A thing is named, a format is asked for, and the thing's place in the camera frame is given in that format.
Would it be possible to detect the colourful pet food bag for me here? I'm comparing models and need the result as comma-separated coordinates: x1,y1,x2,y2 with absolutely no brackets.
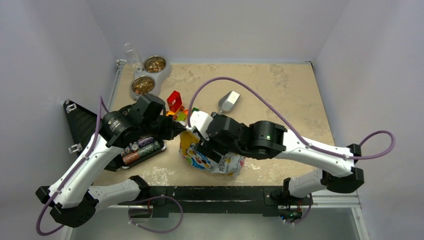
179,131,246,176

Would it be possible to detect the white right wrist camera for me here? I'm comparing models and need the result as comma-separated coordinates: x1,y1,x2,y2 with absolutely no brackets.
186,111,213,141

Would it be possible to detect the red toy block frame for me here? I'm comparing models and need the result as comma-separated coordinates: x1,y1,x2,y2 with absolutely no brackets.
166,90,185,116

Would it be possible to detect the grey double pet bowl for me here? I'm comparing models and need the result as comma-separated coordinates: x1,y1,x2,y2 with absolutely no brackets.
129,55,172,101

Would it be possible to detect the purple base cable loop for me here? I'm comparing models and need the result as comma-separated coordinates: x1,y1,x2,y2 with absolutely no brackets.
127,195,184,235

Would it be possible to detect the clear water bottle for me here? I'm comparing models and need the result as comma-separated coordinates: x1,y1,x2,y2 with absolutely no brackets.
123,42,143,73

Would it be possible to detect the black poker chip case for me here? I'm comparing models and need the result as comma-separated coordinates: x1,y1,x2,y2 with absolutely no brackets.
63,100,167,172

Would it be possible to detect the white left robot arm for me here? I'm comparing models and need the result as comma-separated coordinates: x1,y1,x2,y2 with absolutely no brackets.
36,93,186,228

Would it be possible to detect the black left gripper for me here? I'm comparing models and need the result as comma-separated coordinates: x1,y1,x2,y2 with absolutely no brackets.
140,113,186,140

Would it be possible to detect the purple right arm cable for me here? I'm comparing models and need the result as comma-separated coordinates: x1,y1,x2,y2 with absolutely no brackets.
186,76,396,161

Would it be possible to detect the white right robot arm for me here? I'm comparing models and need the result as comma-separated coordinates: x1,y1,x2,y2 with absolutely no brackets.
189,112,365,204

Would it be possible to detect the aluminium frame rail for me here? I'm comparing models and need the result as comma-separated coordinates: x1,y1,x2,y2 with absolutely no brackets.
68,185,362,210

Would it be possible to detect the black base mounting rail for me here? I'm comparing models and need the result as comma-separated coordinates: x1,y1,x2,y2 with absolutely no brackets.
121,185,313,218

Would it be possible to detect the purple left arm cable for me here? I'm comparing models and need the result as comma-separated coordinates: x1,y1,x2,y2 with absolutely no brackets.
35,96,110,237

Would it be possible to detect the silver metal scoop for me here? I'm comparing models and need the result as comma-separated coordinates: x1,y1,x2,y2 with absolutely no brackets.
216,90,241,114

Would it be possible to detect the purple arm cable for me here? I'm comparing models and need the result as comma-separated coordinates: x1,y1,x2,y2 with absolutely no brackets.
186,76,396,161
35,96,110,237

